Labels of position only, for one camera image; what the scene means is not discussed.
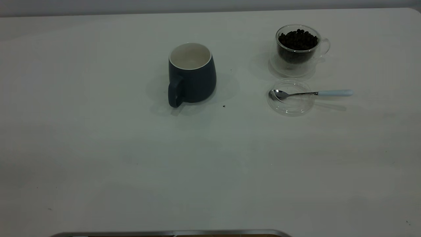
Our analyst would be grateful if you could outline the dark grey-blue ceramic mug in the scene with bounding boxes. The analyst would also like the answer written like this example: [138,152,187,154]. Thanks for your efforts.
[168,42,217,108]

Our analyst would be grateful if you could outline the metal spoon light-blue handle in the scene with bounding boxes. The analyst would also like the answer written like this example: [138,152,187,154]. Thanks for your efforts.
[269,89,354,101]

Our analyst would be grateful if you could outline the coffee beans heap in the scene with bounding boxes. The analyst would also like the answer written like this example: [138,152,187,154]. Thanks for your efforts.
[278,29,319,64]

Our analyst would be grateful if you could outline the clear round glass dish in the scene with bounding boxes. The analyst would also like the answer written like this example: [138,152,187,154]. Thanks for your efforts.
[267,78,315,116]

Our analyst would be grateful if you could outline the clear double-wall glass cup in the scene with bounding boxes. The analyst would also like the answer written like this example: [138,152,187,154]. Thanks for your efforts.
[269,24,331,78]

